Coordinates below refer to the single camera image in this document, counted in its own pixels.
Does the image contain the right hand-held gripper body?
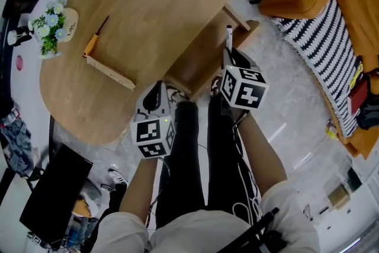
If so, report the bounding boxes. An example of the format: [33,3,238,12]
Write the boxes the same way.
[219,47,269,111]

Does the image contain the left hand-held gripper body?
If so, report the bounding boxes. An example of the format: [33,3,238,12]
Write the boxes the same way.
[130,79,177,160]

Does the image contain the black and white marker pen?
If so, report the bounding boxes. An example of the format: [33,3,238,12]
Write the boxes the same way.
[226,25,235,53]

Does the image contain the wooden drawer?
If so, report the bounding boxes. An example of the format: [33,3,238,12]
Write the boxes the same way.
[163,5,261,101]

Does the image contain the light wooden block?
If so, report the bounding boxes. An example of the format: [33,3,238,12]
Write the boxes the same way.
[86,55,137,91]

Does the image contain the yellow handle screwdriver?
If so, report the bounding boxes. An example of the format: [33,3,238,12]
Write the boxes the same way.
[82,15,110,58]

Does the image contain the small wooden sign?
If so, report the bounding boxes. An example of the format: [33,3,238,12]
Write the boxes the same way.
[61,7,79,44]

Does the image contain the blue and white flower bunch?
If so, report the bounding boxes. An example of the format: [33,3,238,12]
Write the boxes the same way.
[27,0,69,60]

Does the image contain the person's right forearm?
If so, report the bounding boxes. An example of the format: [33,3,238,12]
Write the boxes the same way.
[236,110,288,198]

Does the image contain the person's left forearm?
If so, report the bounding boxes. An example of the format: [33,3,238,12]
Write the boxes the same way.
[118,156,167,217]

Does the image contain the person's right shoe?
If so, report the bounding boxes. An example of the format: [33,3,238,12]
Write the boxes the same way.
[209,76,223,98]

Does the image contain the person's shoe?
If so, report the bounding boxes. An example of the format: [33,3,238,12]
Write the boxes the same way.
[166,86,191,104]
[107,168,129,187]
[209,76,223,98]

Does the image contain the person's left shoe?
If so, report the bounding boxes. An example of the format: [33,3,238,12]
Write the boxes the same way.
[166,86,191,104]

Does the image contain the person's black trousers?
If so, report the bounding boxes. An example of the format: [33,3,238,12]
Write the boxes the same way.
[155,94,262,229]

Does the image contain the black and white striped cushion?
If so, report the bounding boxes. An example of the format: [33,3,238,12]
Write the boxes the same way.
[269,0,364,137]

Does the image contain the yellow and black packet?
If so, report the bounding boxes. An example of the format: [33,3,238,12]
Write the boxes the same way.
[348,63,364,90]

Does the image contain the red book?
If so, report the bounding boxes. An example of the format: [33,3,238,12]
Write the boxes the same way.
[347,79,370,116]

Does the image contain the black flat panel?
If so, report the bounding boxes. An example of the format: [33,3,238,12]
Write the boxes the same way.
[18,143,94,244]

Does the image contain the person's white shirt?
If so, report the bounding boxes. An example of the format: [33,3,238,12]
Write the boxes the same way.
[88,180,321,253]

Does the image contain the heap of grey clothes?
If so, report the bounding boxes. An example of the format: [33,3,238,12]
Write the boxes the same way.
[0,108,33,179]

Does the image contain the small cardboard box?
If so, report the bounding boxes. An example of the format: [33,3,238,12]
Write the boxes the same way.
[326,184,351,209]

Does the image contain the black chest mounted device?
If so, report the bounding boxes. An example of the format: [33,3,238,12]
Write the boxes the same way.
[217,206,288,253]

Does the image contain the white cable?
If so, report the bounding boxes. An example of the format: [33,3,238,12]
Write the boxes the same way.
[232,117,262,226]

